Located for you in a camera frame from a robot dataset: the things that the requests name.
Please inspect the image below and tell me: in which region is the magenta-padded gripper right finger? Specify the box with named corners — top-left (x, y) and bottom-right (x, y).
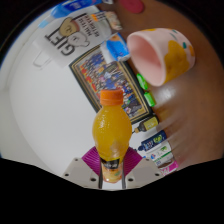
top-left (122, 147), bottom-right (164, 189)

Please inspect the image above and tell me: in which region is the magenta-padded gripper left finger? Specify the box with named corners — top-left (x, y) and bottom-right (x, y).
top-left (62, 147), bottom-right (103, 189)

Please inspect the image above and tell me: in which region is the orange juice bottle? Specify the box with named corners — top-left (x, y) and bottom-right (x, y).
top-left (92, 88), bottom-right (133, 184)

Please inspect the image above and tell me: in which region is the white shampoo bottle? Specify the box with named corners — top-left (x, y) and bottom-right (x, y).
top-left (144, 141), bottom-right (174, 166)

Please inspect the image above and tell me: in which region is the amber pump bottle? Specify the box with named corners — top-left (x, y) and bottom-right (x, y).
top-left (132, 115), bottom-right (160, 134)

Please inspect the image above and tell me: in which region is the framed group photo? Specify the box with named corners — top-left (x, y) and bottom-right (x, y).
top-left (69, 44), bottom-right (154, 125)

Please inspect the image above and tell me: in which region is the pink and yellow mug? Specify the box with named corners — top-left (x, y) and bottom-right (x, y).
top-left (126, 27), bottom-right (196, 88)

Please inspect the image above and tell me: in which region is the blue tissue pack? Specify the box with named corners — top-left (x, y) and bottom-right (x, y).
top-left (100, 32), bottom-right (131, 63)

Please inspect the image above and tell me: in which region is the white paper gift bag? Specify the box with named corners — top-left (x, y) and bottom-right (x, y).
top-left (32, 11), bottom-right (114, 69)

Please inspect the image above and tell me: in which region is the small snack packet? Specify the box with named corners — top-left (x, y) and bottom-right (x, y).
top-left (105, 11), bottom-right (123, 32)

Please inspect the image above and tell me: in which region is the colourful puzzle cube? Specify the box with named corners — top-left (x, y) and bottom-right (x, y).
top-left (90, 11), bottom-right (108, 24)

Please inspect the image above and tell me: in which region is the blue detergent bottle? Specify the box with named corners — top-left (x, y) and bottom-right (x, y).
top-left (38, 0), bottom-right (104, 29)

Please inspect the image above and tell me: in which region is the flat round red coaster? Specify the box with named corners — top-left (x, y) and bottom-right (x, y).
top-left (119, 0), bottom-right (146, 14)

